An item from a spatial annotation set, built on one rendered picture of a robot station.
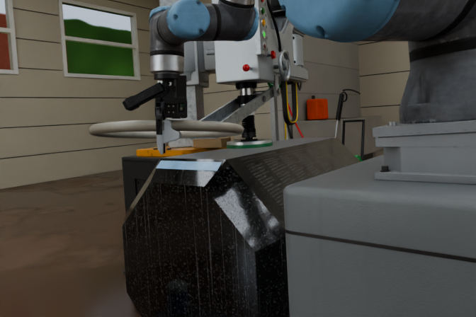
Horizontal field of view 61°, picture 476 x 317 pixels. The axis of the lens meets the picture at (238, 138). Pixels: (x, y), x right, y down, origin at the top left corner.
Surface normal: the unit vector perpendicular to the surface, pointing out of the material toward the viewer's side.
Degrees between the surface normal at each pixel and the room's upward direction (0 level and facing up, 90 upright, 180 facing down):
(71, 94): 90
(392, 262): 90
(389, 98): 90
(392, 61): 90
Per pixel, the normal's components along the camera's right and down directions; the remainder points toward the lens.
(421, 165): -0.61, 0.07
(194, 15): 0.41, 0.04
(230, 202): -0.02, -0.47
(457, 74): -0.65, -0.24
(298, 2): -0.84, 0.19
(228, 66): -0.42, 0.07
